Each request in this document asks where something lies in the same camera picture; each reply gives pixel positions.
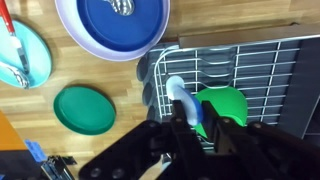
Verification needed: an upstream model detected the black tool on table edge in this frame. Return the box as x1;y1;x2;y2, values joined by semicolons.
0;149;78;180

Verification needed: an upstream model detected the blue white handled spoon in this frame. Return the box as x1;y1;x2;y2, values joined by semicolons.
165;75;205;128

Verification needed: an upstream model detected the red handled knife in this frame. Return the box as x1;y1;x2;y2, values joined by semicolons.
0;0;31;76

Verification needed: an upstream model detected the short metal spoon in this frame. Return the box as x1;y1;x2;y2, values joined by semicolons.
0;60;31;90

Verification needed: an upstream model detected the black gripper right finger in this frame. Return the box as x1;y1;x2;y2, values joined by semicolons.
201;100;320;180

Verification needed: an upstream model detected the light blue plate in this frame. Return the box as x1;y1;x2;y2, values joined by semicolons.
0;18;53;90

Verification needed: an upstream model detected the blue tape strip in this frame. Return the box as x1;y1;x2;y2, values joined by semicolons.
24;139;48;163

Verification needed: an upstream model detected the steel wire dish rack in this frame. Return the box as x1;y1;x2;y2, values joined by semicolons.
135;23;320;152

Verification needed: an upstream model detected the blue lavender bowl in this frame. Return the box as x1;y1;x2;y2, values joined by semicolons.
54;0;171;63

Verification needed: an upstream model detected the dark green plate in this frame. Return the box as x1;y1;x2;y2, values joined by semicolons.
53;85;117;136

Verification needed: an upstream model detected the long metal spoon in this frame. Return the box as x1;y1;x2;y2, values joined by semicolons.
103;0;136;17

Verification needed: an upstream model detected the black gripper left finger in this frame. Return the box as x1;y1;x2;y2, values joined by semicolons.
78;99;208;180

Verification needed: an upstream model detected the green plastic bowl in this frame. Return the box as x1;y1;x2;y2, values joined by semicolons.
193;85;249;140

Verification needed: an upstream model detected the dark grey utensil holder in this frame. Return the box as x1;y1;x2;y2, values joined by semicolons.
277;35;320;141

